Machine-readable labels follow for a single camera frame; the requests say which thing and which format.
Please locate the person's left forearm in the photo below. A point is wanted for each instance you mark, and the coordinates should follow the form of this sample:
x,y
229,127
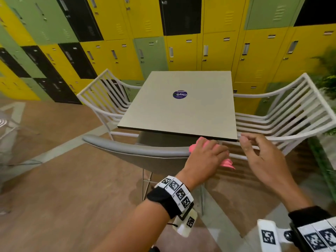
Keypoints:
x,y
141,228

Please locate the green leafy plant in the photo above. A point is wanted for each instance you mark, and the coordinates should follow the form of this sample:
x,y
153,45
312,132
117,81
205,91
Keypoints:
x,y
328,81

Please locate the pink cleaning cloth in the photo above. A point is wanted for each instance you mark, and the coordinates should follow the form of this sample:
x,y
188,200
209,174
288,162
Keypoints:
x,y
227,163

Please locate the person's right forearm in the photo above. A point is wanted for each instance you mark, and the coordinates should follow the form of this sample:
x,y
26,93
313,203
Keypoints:
x,y
294,196

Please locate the white marker tag mount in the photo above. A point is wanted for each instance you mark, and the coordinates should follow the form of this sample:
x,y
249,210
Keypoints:
x,y
269,236
187,223

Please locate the person's left fingers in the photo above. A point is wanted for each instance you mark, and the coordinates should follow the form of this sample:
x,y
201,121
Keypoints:
x,y
214,149

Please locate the person's left hand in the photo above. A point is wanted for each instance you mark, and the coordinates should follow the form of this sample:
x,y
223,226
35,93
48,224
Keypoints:
x,y
203,162

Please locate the person's right thumb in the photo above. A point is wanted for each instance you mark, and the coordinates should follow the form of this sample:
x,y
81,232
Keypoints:
x,y
245,146

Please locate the green metal planter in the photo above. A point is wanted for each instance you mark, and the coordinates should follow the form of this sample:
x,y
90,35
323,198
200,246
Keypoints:
x,y
321,160

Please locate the person's right hand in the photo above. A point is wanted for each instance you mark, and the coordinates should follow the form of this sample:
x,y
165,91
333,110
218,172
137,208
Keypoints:
x,y
265,162

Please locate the round blue sticker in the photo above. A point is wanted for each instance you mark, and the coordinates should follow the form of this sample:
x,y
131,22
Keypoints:
x,y
180,94

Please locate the wall of coloured lockers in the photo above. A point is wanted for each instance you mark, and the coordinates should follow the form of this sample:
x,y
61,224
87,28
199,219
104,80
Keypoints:
x,y
168,34

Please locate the grey padded chair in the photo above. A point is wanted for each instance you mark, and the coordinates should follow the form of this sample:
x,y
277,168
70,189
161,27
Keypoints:
x,y
136,152

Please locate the white slatted metal chair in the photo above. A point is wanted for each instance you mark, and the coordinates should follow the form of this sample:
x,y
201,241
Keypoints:
x,y
105,97
296,115

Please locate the black wristband with marker tiles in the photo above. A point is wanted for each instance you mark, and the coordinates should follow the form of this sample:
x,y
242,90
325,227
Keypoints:
x,y
173,194
315,230

